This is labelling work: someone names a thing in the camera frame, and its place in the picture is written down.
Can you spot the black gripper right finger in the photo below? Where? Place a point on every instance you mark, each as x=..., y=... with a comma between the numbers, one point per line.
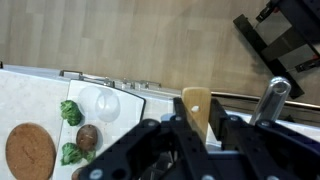
x=273, y=150

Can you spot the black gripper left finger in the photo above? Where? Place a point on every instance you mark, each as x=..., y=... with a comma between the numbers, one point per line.
x=133, y=150

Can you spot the wooden spatula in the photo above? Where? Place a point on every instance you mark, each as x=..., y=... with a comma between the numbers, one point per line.
x=198, y=100

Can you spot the white cutting board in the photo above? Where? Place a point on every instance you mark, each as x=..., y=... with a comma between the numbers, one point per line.
x=130, y=106

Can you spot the brown potato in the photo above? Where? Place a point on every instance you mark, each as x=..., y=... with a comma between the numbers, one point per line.
x=87, y=137
x=77, y=174

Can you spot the clear plastic cup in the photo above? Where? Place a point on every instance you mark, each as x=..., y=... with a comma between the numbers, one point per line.
x=101, y=103

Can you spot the round cork trivet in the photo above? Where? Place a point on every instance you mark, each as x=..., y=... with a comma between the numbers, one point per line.
x=30, y=151

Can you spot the black stand with red clamps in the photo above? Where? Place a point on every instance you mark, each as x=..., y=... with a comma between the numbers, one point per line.
x=283, y=40

